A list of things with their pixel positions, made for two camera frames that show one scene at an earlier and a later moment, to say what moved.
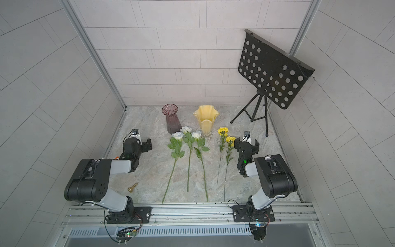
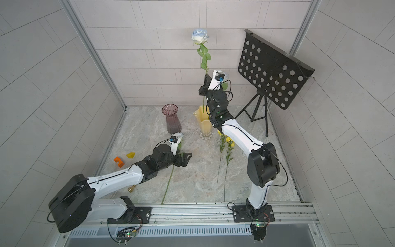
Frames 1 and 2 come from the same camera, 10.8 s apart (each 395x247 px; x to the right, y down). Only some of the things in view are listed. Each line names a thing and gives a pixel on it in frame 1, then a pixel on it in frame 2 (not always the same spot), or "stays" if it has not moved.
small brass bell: [130, 188] stays
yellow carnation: [230, 141] stays
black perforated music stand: [277, 74] stays
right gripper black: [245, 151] to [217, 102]
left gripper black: [145, 145] to [184, 162]
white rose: [197, 135] to [198, 36]
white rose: [176, 143] stays
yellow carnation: [222, 131] stays
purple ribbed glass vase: [173, 124] stays
